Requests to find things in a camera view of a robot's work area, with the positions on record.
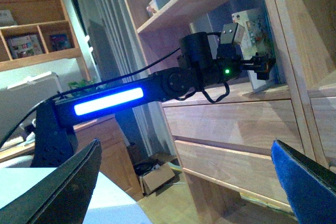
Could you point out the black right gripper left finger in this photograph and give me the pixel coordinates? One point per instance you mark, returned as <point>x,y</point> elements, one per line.
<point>61,197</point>

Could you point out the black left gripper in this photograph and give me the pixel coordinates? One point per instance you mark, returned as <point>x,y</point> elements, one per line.
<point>233,64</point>

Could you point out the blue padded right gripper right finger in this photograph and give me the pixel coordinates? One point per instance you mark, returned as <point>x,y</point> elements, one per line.
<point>310,187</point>

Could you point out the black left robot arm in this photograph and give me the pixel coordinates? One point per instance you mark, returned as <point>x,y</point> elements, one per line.
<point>55,141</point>

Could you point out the lower wooden drawer front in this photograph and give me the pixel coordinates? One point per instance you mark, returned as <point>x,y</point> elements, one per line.
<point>242,171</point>

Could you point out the wooden drawer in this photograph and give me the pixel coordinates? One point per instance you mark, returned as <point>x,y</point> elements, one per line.
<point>251,125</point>
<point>242,171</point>

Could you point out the light wooden bookshelf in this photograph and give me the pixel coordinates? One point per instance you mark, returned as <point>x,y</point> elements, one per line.
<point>304,34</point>

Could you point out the cardboard box on floor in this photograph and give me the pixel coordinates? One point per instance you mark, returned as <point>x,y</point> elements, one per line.
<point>151,181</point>

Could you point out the white chair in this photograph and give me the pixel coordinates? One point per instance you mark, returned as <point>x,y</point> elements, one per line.
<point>17,99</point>

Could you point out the grey pleated curtain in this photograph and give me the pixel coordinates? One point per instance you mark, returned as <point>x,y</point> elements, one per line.
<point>144,124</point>

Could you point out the green potted plant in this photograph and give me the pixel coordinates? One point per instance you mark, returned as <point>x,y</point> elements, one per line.
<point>84,83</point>

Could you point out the blue red book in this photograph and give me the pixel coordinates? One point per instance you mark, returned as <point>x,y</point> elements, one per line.
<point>60,42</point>

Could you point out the colourful children's book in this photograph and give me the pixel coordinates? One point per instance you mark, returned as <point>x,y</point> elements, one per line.
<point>24,46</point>

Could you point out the honey wooden hutch cabinet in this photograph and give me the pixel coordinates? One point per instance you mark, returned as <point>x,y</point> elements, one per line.
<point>42,18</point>

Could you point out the white box in hutch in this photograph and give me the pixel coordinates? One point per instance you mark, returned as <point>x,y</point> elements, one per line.
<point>6,18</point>

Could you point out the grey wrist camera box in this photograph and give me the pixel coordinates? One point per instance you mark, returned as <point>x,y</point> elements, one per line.
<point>232,34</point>

